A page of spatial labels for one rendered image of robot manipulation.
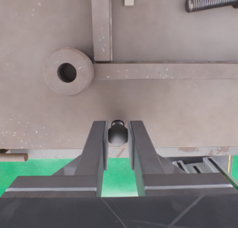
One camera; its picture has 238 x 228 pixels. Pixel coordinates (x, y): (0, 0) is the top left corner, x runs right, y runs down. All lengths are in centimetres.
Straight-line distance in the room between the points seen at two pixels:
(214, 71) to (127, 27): 9
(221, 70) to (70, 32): 14
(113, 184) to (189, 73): 190
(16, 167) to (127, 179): 119
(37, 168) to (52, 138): 186
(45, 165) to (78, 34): 187
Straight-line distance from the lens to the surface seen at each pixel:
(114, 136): 15
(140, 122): 15
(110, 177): 195
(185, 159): 155
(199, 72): 17
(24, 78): 19
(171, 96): 18
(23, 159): 38
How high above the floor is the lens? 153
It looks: 74 degrees down
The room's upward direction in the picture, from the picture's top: 176 degrees clockwise
